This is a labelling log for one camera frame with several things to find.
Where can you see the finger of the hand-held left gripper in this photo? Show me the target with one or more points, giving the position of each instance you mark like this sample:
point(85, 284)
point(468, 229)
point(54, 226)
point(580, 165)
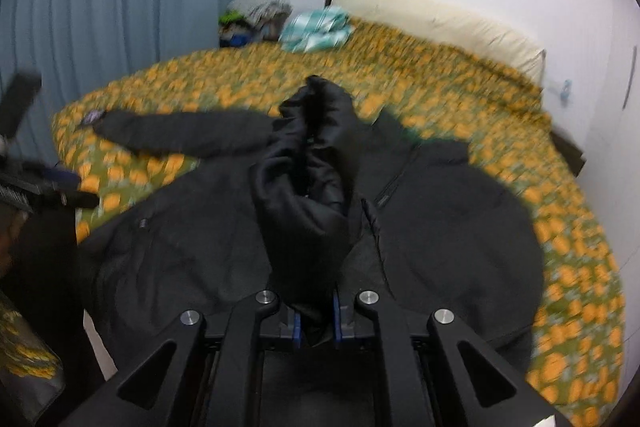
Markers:
point(60, 176)
point(80, 200)

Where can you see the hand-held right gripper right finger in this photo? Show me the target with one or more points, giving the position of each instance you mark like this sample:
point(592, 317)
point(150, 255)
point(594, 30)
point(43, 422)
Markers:
point(337, 327)

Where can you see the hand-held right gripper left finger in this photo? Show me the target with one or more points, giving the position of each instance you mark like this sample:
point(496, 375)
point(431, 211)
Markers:
point(297, 331)

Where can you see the black puffer jacket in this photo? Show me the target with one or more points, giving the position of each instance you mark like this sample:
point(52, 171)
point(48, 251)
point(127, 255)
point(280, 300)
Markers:
point(450, 217)

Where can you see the person's left forearm camouflage sleeve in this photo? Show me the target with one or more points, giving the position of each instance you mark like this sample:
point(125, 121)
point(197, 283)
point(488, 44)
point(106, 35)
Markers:
point(27, 357)

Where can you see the pile of mixed clothes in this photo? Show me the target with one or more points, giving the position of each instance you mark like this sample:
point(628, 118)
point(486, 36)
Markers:
point(252, 19)

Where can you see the blue-grey curtain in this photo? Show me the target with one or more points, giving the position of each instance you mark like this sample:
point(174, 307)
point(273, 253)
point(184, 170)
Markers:
point(125, 7)

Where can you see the green orange floral blanket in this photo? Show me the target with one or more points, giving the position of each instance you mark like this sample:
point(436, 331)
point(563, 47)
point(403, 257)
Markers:
point(350, 57)

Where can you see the teal checked cloth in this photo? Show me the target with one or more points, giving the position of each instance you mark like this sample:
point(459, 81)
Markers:
point(315, 31)

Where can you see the dark bedside table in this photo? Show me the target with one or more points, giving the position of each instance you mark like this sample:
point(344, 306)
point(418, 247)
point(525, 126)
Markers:
point(567, 147)

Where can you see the cream pillow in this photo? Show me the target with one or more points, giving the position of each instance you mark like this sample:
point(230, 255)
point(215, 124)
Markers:
point(450, 24)

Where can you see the small blue wall fixture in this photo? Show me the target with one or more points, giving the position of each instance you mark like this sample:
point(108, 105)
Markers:
point(566, 90)

